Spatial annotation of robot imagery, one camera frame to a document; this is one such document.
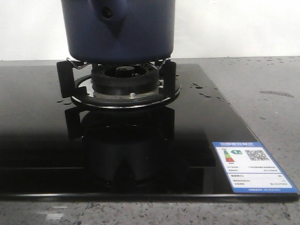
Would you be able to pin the black metal pot support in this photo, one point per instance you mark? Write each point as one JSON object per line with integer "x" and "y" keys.
{"x": 80, "y": 90}

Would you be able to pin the black round gas burner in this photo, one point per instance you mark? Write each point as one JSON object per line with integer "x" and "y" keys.
{"x": 123, "y": 80}

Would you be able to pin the dark blue saucepan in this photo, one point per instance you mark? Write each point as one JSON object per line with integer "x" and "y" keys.
{"x": 119, "y": 31}

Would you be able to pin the black glass gas cooktop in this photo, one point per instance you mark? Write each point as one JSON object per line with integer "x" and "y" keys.
{"x": 51, "y": 149}

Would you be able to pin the blue energy label sticker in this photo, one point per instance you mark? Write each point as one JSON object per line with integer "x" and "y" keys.
{"x": 252, "y": 170}

